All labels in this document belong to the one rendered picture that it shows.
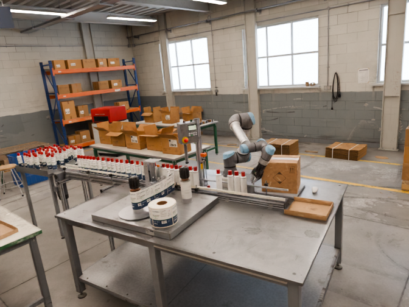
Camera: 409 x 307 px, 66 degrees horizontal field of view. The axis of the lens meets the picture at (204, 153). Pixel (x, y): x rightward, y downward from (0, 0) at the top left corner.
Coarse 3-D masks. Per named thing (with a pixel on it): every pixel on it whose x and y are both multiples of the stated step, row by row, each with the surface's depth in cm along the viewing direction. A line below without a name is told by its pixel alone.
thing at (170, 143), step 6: (162, 138) 464; (168, 138) 457; (174, 138) 450; (162, 144) 467; (168, 144) 460; (174, 144) 453; (180, 144) 450; (168, 150) 463; (174, 150) 456; (180, 150) 451
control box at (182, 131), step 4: (180, 124) 282; (184, 124) 283; (188, 124) 284; (180, 128) 283; (184, 128) 284; (180, 132) 284; (184, 132) 284; (188, 132) 286; (180, 136) 286; (184, 136) 285; (188, 136) 287; (192, 136) 288; (196, 136) 290; (180, 140) 288; (188, 140) 287; (192, 140) 289; (196, 140) 290
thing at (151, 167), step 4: (144, 164) 297; (148, 164) 304; (152, 164) 297; (144, 168) 299; (148, 168) 304; (152, 168) 298; (144, 172) 300; (148, 172) 298; (152, 172) 298; (148, 176) 299; (152, 176) 298; (148, 180) 300; (152, 180) 299; (156, 180) 298; (148, 184) 301; (152, 184) 298
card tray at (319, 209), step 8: (296, 200) 257; (304, 200) 253; (312, 200) 250; (320, 200) 246; (288, 208) 245; (296, 208) 244; (304, 208) 243; (312, 208) 241; (320, 208) 240; (328, 208) 239; (304, 216) 229; (312, 216) 226; (320, 216) 223; (328, 216) 227
